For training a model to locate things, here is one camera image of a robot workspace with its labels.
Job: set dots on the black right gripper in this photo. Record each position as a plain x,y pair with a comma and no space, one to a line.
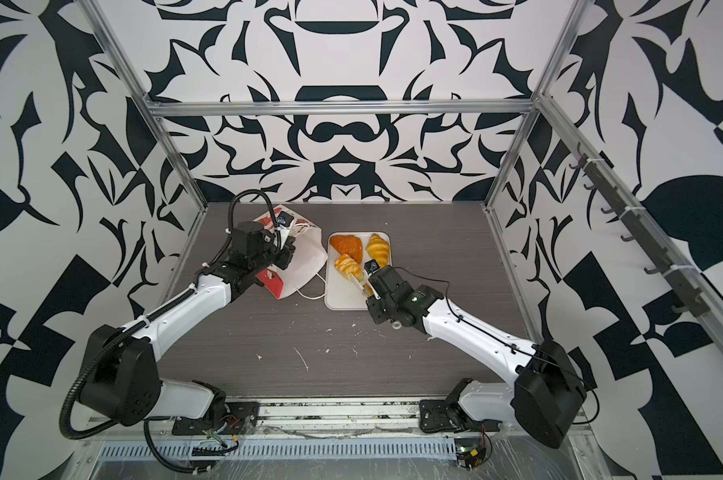
377,315

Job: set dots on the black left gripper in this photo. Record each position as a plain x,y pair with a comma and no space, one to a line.
285,251

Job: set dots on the yellow fake croissant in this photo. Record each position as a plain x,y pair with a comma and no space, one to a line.
379,250

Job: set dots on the striped fake bread roll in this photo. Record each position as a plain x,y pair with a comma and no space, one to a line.
346,266

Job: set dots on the orange fake puff pastry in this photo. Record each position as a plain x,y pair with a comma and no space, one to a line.
349,245

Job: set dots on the steel tongs with white tips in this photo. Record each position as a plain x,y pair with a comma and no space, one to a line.
361,280

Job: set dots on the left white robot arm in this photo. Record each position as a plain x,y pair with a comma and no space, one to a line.
119,373

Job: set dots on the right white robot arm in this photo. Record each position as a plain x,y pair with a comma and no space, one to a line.
539,392

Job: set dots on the white rectangular plastic tray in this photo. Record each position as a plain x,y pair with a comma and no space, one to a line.
341,294

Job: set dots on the small green circuit board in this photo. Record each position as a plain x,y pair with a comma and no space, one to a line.
470,456

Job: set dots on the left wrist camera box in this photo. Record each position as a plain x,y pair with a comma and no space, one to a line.
284,219

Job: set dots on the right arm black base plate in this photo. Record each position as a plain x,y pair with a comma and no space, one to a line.
434,417

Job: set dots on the white slotted cable duct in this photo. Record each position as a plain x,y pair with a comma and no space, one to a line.
320,449

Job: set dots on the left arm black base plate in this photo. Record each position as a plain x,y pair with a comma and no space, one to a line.
229,419

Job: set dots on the black wall hook rail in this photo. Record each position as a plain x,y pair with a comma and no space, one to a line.
645,232

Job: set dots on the aluminium cage frame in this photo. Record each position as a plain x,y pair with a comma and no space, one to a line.
352,101

